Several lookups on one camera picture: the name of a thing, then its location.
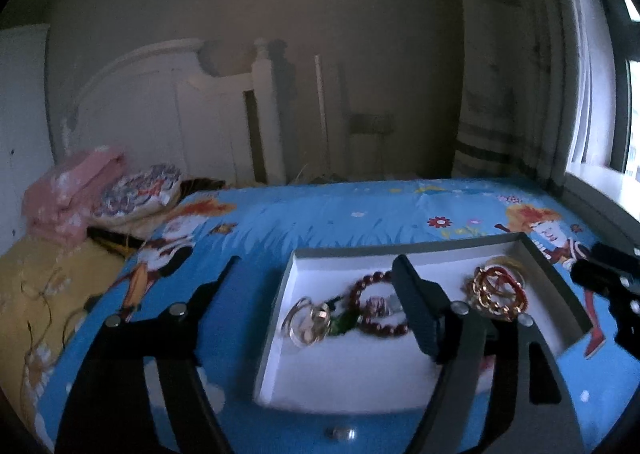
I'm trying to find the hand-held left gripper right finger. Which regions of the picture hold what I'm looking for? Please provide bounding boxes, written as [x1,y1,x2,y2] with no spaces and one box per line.
[391,254,588,454]

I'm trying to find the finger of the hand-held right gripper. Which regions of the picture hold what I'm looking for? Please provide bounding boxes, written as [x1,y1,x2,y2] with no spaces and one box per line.
[570,261,640,350]
[593,243,640,278]

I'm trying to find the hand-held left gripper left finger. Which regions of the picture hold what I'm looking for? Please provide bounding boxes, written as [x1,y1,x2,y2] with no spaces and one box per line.
[52,255,242,454]

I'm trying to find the dark red bead bracelet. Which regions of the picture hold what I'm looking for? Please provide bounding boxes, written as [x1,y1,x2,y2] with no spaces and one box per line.
[346,270,413,337]

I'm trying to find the green pendant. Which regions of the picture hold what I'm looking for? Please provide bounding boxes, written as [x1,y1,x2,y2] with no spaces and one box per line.
[327,301,358,337]

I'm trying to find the gold chain bracelet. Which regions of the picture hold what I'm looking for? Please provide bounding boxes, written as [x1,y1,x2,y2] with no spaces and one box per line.
[467,274,526,322]

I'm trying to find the grey shallow tray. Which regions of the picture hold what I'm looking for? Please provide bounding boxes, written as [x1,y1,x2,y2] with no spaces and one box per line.
[252,232,593,416]

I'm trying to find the red cord bracelet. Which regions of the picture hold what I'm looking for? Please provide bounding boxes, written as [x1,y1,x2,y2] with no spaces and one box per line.
[472,266,527,315]

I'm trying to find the window sill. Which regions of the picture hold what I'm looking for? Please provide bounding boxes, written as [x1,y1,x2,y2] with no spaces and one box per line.
[562,164,640,235]

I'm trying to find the gold bangles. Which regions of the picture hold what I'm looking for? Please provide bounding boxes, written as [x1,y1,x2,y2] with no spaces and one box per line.
[482,256,526,280]

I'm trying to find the blue cartoon blanket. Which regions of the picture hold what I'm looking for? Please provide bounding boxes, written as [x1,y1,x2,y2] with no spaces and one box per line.
[25,176,640,454]

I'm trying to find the patterned folded cloth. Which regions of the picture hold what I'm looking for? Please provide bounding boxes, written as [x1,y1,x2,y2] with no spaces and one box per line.
[89,163,183,222]

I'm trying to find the window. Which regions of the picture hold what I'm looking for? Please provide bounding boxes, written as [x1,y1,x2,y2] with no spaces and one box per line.
[607,0,640,175]

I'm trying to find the white sheer curtain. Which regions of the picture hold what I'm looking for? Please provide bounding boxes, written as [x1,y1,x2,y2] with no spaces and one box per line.
[545,0,621,170]

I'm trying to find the pink folded blanket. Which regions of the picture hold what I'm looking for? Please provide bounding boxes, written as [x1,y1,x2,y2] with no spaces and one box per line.
[22,145,126,245]

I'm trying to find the yellow bed sheet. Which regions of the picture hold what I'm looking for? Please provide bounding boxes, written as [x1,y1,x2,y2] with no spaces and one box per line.
[0,234,131,430]

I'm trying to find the white headboard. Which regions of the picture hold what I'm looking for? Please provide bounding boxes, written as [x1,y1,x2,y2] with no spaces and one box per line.
[62,36,288,185]

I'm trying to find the grey striped curtain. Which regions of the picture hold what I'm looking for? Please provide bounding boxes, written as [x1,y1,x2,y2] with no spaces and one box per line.
[452,0,576,185]

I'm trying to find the thin black cord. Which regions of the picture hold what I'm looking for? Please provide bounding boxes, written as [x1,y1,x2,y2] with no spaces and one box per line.
[20,269,93,355]

